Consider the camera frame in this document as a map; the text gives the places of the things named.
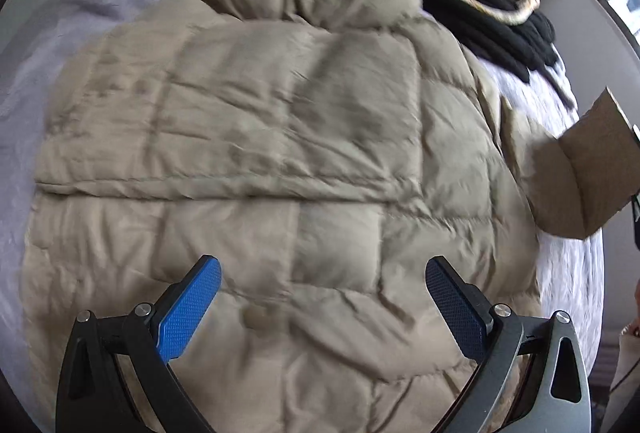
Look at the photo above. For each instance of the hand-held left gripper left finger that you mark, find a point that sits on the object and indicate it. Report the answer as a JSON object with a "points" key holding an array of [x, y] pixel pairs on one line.
{"points": [[192, 300]]}

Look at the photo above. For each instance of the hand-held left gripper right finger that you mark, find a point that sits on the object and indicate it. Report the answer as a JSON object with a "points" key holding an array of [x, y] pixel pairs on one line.
{"points": [[452, 300]]}

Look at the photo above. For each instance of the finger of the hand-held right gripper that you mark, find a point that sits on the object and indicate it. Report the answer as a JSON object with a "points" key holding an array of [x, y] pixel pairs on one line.
{"points": [[636, 203]]}

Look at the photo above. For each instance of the brown cardboard sheet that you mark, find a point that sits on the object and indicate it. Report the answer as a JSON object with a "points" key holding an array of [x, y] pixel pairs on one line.
{"points": [[580, 173]]}

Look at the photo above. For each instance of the beige puffer jacket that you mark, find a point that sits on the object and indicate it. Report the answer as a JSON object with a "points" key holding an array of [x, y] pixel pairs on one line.
{"points": [[280, 138]]}

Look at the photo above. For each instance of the black folded clothes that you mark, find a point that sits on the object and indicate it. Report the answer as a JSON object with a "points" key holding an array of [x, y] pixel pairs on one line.
{"points": [[480, 23]]}

